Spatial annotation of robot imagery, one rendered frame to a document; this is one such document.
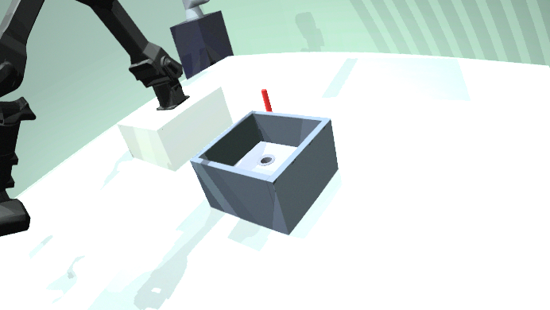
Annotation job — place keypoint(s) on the red peg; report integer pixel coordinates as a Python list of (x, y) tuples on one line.
[(266, 101)]

